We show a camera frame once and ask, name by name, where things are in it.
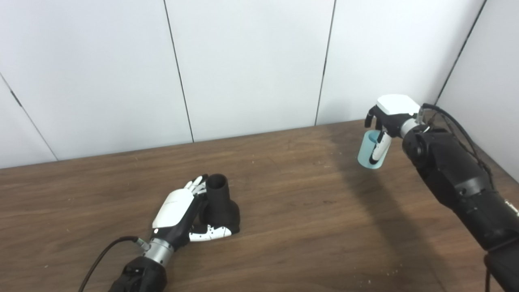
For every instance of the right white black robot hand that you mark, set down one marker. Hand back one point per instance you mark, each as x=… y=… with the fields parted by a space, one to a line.
x=395 y=107

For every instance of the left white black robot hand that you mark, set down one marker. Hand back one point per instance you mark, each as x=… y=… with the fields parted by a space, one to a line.
x=174 y=209

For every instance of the black funnel-shaped nozzle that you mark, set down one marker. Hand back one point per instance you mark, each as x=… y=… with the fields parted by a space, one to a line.
x=221 y=207

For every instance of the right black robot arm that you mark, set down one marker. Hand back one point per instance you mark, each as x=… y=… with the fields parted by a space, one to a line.
x=458 y=174

